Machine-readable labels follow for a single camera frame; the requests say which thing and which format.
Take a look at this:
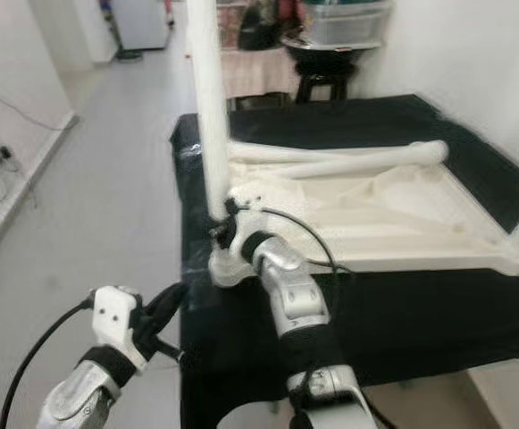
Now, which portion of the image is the white plastic children table top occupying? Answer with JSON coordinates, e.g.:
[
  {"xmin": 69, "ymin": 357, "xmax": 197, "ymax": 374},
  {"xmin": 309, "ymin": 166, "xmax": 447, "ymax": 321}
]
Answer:
[{"xmin": 208, "ymin": 141, "xmax": 519, "ymax": 287}]

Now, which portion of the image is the beige cloth covered stand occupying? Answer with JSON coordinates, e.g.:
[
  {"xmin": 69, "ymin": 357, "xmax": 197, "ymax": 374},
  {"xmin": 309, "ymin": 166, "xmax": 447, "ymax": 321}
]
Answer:
[{"xmin": 219, "ymin": 46, "xmax": 300, "ymax": 99}]

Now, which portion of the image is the black plastic bag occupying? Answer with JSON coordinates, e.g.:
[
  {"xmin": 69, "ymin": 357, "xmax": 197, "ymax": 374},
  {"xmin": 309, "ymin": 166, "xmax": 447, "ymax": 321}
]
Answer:
[{"xmin": 241, "ymin": 0, "xmax": 285, "ymax": 52}]

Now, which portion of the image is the black tablecloth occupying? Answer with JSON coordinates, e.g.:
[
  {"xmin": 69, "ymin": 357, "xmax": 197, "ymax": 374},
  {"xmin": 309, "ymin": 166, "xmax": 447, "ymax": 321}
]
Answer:
[{"xmin": 170, "ymin": 94, "xmax": 519, "ymax": 429}]

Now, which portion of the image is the white tall appliance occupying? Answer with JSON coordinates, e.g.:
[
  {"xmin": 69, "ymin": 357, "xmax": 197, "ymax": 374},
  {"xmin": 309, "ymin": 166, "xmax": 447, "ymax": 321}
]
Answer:
[{"xmin": 112, "ymin": 0, "xmax": 171, "ymax": 52}]

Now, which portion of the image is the clear storage box green lid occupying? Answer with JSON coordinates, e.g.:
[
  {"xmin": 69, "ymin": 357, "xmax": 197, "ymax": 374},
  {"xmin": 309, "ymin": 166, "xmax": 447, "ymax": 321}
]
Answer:
[{"xmin": 302, "ymin": 0, "xmax": 394, "ymax": 47}]

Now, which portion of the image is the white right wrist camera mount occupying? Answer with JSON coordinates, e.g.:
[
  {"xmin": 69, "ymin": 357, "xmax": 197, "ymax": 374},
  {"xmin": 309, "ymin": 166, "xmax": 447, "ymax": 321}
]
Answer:
[{"xmin": 225, "ymin": 181, "xmax": 276, "ymax": 269}]

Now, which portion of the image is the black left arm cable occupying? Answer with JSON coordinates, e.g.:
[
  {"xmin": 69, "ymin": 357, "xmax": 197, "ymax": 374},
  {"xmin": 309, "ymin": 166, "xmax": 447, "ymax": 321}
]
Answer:
[{"xmin": 0, "ymin": 299, "xmax": 97, "ymax": 429}]

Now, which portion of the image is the long black wall cable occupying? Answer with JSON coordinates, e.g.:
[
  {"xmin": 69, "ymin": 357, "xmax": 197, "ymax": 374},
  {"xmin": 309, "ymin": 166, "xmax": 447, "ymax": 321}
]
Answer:
[{"xmin": 0, "ymin": 76, "xmax": 77, "ymax": 135}]

